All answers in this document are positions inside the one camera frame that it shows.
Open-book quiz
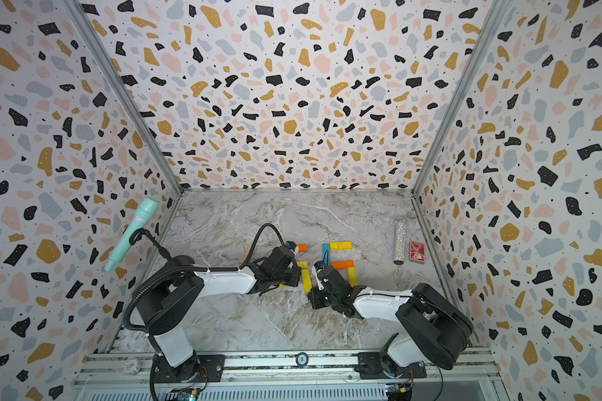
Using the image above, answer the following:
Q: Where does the aluminium corner post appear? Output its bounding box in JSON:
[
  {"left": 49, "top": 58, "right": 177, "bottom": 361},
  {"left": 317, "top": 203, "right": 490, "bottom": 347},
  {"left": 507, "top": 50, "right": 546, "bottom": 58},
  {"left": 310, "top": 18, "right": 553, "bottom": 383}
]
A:
[
  {"left": 60, "top": 1, "right": 183, "bottom": 198},
  {"left": 411, "top": 0, "right": 512, "bottom": 197}
]

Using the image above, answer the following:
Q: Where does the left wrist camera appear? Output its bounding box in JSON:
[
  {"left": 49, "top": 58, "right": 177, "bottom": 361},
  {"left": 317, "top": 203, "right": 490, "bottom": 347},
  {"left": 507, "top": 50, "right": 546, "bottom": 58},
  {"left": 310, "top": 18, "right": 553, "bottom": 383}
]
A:
[{"left": 285, "top": 242, "right": 300, "bottom": 254}]

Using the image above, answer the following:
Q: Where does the round knob on rail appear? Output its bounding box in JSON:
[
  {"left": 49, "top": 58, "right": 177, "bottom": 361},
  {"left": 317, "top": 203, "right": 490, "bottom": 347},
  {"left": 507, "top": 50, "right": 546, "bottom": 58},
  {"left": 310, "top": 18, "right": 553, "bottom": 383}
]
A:
[{"left": 295, "top": 352, "right": 309, "bottom": 368}]

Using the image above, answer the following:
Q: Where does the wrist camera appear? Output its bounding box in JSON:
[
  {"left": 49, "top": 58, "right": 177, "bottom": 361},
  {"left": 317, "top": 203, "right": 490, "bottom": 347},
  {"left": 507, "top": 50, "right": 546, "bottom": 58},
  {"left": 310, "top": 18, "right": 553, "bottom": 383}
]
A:
[
  {"left": 285, "top": 242, "right": 300, "bottom": 254},
  {"left": 310, "top": 267, "right": 324, "bottom": 291}
]

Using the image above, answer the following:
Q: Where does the aluminium corner post right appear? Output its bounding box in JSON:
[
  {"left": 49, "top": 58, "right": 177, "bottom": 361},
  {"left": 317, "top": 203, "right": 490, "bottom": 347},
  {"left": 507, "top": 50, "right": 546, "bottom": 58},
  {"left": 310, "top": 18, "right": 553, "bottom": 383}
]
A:
[{"left": 411, "top": 0, "right": 512, "bottom": 197}]

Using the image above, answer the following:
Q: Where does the yellow block scuffed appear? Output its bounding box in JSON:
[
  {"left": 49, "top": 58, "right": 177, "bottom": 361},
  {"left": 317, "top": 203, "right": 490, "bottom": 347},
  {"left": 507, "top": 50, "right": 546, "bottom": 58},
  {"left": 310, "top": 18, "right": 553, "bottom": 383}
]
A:
[{"left": 329, "top": 242, "right": 354, "bottom": 251}]

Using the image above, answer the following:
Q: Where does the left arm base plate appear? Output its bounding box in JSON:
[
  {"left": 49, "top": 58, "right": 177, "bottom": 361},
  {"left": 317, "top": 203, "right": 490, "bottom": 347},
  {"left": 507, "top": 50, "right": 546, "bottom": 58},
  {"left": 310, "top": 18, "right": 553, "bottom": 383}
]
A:
[{"left": 150, "top": 354, "right": 226, "bottom": 384}]

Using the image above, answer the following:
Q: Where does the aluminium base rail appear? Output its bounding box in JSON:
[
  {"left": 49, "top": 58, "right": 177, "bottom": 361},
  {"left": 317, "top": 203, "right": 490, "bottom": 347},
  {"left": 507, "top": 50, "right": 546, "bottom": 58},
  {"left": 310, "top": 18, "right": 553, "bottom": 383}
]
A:
[{"left": 69, "top": 348, "right": 509, "bottom": 400}]

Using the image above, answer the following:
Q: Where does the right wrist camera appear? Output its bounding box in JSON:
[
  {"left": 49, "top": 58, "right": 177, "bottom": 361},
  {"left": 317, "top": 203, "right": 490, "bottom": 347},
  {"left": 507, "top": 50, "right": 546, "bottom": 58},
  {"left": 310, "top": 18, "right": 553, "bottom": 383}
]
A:
[{"left": 310, "top": 267, "right": 324, "bottom": 291}]

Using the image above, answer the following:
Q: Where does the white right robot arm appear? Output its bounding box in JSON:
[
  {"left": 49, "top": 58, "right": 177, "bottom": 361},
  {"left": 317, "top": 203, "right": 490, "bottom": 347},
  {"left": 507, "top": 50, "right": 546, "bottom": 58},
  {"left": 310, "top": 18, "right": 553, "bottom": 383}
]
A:
[{"left": 308, "top": 262, "right": 473, "bottom": 378}]

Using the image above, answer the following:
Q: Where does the aluminium corner post left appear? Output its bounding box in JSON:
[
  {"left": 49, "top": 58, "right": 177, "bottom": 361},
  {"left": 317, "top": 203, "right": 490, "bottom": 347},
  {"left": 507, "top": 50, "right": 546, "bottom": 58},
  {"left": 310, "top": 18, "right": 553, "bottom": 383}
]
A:
[{"left": 60, "top": 1, "right": 183, "bottom": 198}]

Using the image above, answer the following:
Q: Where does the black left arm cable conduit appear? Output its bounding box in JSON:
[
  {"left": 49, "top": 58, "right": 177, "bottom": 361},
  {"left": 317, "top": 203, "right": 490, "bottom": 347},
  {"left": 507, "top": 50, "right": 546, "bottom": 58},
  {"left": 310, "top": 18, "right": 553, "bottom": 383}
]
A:
[{"left": 121, "top": 222, "right": 287, "bottom": 332}]

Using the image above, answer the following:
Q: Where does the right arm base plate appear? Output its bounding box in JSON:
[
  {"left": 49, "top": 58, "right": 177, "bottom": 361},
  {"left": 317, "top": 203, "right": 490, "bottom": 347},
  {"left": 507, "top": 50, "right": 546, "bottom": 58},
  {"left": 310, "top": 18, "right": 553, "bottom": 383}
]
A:
[{"left": 354, "top": 351, "right": 426, "bottom": 380}]

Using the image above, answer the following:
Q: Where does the black gooseneck mic stand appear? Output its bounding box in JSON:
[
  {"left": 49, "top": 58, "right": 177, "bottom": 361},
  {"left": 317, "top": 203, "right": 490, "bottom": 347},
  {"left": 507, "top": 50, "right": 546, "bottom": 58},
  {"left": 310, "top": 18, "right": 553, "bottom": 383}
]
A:
[{"left": 129, "top": 228, "right": 196, "bottom": 277}]

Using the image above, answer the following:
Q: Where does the mint green microphone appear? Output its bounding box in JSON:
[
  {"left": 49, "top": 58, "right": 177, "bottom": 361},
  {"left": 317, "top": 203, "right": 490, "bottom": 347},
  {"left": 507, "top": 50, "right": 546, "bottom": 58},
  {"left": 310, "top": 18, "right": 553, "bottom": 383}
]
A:
[{"left": 104, "top": 198, "right": 159, "bottom": 272}]

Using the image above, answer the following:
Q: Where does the yellow-green block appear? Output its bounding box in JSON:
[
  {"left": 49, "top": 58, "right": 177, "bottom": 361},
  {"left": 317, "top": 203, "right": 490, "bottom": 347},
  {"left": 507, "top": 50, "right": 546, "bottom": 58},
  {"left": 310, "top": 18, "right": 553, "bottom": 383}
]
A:
[{"left": 346, "top": 267, "right": 359, "bottom": 287}]

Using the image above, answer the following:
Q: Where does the silver glitter microphone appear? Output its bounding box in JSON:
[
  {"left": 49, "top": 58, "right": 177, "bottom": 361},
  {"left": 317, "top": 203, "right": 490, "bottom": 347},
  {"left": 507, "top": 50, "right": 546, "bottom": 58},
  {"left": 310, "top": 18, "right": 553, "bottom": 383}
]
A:
[{"left": 393, "top": 217, "right": 407, "bottom": 266}]

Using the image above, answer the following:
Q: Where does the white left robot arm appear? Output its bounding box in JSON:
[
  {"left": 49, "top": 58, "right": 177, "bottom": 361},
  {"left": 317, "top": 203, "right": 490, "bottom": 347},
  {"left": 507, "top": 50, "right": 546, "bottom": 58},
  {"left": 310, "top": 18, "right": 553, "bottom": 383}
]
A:
[{"left": 123, "top": 242, "right": 301, "bottom": 368}]

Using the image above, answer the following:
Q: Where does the purple card box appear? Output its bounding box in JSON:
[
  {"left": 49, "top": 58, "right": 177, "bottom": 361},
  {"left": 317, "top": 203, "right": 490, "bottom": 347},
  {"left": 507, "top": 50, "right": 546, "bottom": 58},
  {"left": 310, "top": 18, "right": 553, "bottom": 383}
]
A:
[{"left": 409, "top": 241, "right": 426, "bottom": 264}]

